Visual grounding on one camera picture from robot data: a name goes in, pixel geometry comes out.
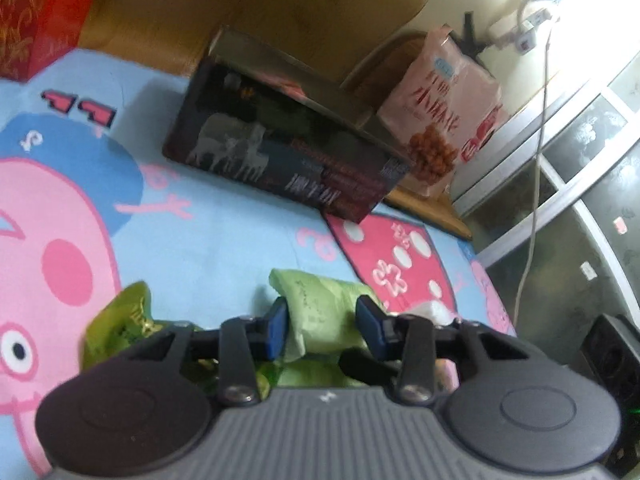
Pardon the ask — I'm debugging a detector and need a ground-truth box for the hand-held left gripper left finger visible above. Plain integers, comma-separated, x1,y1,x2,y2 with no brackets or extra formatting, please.
117,297,291,406

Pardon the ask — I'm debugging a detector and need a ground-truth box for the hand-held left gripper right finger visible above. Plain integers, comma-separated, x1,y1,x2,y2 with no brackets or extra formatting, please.
354,296,538,406

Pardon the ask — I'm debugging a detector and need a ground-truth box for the light green snack packet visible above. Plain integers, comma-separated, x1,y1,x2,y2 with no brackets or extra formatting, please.
270,268,388,388

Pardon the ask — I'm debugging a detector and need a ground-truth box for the dark cardboard box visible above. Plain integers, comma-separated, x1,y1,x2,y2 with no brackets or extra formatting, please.
162,25,413,224

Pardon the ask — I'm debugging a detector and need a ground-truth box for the cartoon printed blanket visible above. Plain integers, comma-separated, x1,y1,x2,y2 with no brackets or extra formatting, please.
0,47,518,480

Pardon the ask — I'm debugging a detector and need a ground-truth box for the pink snack bag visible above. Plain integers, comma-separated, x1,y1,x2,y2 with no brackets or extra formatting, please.
376,25,503,200

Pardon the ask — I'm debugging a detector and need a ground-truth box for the black speaker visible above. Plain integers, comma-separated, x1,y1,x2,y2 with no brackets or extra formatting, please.
582,312,640,411

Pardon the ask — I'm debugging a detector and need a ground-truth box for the white framed glass door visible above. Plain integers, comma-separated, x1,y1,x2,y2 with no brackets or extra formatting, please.
452,50,640,361

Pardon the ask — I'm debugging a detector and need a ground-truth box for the black tape strip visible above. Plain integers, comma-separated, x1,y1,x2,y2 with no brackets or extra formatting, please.
450,32,494,58
464,11,478,58

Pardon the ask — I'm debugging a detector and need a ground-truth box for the wood grain board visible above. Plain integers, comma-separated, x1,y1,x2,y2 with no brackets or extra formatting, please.
80,0,481,91

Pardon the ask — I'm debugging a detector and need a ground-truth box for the white power strip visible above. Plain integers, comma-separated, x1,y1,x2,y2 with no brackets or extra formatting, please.
487,7,551,56

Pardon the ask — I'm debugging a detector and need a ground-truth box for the red gift box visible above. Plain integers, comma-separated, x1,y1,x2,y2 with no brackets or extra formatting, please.
0,0,110,81

